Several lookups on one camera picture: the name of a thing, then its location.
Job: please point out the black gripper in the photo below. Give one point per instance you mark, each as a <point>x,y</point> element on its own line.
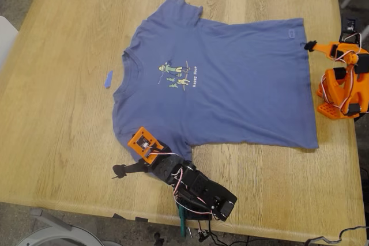
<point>139,166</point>

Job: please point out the grey round chair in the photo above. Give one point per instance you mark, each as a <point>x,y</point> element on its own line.
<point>57,234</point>

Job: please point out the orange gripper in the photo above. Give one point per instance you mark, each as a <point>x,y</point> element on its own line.
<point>323,48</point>

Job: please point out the green table clamp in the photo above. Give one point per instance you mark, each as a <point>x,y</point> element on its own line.
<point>182,220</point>

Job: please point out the white chair seat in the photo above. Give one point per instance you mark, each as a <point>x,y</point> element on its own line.
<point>5,38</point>

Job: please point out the blue printed T-shirt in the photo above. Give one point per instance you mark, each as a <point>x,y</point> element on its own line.
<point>230,84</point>

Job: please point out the blue tape strip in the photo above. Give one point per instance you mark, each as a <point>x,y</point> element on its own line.
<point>108,79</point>

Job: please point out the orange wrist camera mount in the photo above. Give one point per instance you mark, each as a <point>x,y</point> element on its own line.
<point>141,142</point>

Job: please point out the orange arm base plate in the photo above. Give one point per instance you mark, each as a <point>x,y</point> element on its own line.
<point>328,112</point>

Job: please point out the black table bracket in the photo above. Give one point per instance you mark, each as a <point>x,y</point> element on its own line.
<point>118,216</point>

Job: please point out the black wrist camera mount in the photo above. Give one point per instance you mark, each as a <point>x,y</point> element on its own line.
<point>349,25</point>

